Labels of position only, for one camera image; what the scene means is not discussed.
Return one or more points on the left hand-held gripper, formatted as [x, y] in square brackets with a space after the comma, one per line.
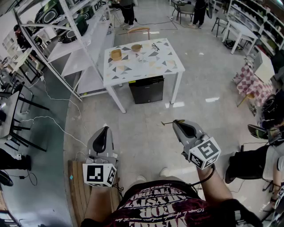
[99, 175]

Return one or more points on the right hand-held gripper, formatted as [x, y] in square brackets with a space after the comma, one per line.
[204, 153]

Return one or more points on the clear drinking glass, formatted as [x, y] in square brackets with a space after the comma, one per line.
[142, 59]

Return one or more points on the person's right forearm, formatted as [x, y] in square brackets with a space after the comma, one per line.
[213, 188]

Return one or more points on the person's left forearm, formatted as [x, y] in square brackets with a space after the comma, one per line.
[97, 199]

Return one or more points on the person's right white shoe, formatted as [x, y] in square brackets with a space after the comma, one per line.
[163, 171]

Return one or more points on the person's white shoe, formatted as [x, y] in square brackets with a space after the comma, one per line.
[163, 171]
[141, 178]

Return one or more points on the person's left white shoe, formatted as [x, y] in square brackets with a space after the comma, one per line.
[141, 178]

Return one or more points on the white triangle-patterned table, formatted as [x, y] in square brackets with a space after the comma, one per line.
[133, 73]

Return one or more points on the person's dark red printed shirt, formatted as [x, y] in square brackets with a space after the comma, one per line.
[155, 204]

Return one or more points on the red white checkered cloth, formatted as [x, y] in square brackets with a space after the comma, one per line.
[253, 84]

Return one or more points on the black eyeglasses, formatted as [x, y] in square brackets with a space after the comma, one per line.
[155, 47]

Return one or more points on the rectangular wooden tray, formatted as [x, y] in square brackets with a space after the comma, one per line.
[116, 55]

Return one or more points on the white metal shelving rack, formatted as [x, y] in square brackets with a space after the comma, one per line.
[66, 57]

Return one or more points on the black office chair base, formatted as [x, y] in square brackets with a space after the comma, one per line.
[268, 185]

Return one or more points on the round wooden bowl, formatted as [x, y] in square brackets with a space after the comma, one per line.
[136, 48]

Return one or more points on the wooden chair with brown seat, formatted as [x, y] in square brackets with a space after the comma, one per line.
[138, 29]

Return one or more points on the small white side table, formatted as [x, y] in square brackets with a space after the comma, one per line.
[241, 31]

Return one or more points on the grey chair with black legs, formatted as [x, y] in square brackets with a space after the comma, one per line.
[220, 21]

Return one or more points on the row of green carrier bags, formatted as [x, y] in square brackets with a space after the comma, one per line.
[73, 31]

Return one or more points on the grey padded armchair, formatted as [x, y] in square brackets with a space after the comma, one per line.
[187, 11]

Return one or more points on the white folding stand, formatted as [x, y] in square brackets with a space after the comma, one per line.
[115, 17]

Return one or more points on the round dark table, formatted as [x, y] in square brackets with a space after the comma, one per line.
[179, 2]

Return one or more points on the white storage shelf unit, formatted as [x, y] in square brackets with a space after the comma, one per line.
[261, 17]

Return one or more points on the grey table with black frame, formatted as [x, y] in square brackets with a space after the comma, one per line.
[9, 115]

